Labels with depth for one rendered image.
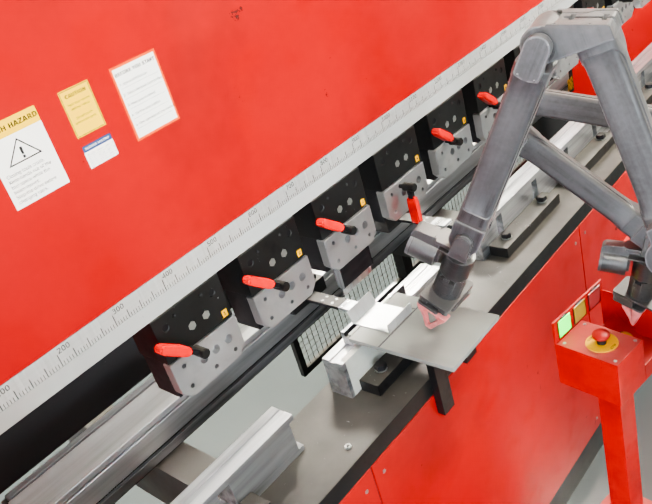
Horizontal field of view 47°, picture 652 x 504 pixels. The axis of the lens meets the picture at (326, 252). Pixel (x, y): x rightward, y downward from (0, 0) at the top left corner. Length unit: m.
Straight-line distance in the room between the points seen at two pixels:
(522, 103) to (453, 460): 0.92
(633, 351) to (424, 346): 0.51
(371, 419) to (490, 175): 0.59
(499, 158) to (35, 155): 0.70
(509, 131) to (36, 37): 0.71
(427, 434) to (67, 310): 0.88
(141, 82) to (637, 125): 0.73
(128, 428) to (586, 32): 1.15
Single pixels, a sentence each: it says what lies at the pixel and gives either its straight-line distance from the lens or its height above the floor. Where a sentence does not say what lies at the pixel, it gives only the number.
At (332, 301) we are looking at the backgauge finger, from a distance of 1.74.
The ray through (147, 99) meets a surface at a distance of 1.18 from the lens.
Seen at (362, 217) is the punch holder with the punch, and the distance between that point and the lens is 1.54.
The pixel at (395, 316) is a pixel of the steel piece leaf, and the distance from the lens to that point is 1.63.
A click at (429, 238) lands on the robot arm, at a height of 1.24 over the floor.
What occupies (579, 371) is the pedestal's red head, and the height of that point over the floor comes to 0.72.
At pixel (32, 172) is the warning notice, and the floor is 1.64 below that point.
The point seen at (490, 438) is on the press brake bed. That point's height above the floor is 0.55.
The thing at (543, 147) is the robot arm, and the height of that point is 1.24.
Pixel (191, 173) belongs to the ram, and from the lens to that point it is 1.23.
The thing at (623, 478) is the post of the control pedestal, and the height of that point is 0.33.
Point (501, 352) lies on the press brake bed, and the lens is 1.90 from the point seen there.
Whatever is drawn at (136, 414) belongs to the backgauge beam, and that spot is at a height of 0.99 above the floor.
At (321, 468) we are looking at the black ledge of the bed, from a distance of 1.53.
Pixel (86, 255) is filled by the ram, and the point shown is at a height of 1.49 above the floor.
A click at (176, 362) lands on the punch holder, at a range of 1.27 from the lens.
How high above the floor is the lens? 1.92
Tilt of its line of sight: 28 degrees down
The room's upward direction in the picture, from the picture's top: 17 degrees counter-clockwise
